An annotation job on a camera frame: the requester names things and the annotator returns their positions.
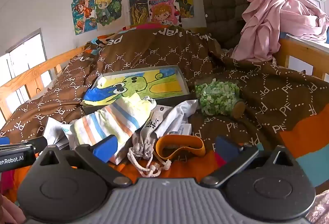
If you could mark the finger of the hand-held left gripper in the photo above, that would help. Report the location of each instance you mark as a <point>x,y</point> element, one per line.
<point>3,141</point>
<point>36,143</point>

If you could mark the silver foil packet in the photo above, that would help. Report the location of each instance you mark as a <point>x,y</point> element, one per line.
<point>110,121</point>

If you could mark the jar of green pieces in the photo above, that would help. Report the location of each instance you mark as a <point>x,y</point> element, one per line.
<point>216,98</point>

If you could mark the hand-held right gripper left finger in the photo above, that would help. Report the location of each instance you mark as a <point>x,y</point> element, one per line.
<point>105,148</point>

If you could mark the pink crumpled garment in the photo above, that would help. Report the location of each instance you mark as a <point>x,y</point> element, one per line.
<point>267,20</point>

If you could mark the person's left hand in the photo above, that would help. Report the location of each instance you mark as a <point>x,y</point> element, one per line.
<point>9,211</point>

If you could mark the pink orange pillow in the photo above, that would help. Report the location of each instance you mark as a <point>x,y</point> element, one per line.
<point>156,24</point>

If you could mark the brown quilted jacket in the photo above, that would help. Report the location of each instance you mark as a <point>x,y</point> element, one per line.
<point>223,2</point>

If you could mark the orange elastic band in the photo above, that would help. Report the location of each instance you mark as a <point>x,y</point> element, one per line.
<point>180,139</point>

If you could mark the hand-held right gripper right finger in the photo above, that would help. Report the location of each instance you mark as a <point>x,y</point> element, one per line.
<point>226,147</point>

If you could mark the wooden bed footboard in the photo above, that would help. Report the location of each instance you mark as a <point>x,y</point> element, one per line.
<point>298,51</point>

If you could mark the white shelf board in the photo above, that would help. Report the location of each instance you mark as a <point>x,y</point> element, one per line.
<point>308,41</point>

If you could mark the pink fuzzy cloth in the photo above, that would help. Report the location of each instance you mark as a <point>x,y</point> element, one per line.
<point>321,209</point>

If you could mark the grey box with frog drawing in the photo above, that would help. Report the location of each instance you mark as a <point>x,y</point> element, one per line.
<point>159,82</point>

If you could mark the wooden bed guard rail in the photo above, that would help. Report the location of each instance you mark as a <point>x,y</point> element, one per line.
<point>25,77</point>

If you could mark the brown printed blanket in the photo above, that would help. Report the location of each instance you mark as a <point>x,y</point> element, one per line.
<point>167,51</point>

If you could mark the window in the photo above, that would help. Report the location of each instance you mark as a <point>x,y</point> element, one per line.
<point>23,59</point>

